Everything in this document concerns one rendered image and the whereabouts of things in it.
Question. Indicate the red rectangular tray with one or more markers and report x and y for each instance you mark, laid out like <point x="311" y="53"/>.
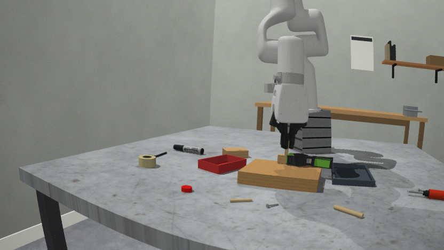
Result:
<point x="222" y="163"/>

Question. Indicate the white marker pen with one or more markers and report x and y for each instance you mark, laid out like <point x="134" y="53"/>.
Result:
<point x="189" y="149"/>

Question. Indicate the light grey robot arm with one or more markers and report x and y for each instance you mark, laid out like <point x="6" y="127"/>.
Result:
<point x="291" y="53"/>

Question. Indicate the light brown wooden board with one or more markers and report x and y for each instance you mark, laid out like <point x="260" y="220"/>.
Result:
<point x="270" y="174"/>

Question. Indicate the small wooden block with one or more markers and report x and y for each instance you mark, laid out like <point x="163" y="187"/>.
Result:
<point x="281" y="158"/>

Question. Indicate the red short cylinder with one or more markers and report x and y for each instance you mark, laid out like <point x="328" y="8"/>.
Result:
<point x="186" y="188"/>

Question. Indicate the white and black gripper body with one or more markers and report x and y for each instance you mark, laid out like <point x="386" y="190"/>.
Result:
<point x="290" y="103"/>

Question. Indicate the light brown wooden block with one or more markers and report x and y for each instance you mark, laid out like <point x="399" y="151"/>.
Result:
<point x="236" y="151"/>

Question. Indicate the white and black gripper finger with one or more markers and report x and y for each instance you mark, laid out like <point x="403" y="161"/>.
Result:
<point x="294" y="127"/>
<point x="283" y="129"/>

